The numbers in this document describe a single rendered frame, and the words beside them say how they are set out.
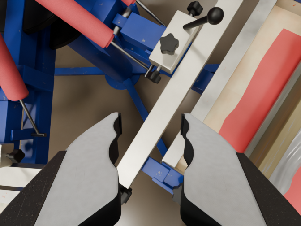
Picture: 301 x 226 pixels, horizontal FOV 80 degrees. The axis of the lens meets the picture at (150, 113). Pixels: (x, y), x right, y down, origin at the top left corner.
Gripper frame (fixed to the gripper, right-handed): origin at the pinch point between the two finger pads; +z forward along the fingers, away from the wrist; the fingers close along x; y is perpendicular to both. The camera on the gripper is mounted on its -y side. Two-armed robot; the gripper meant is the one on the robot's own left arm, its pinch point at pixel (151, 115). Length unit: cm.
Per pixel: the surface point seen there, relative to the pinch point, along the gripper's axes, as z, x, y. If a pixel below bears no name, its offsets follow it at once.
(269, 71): 35.7, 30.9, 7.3
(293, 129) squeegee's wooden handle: 18.7, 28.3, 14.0
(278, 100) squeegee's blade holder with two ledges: 27.8, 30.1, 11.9
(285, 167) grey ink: 21.0, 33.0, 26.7
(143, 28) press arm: 38.2, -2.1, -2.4
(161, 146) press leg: 97, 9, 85
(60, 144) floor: 112, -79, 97
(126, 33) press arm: 38.1, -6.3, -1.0
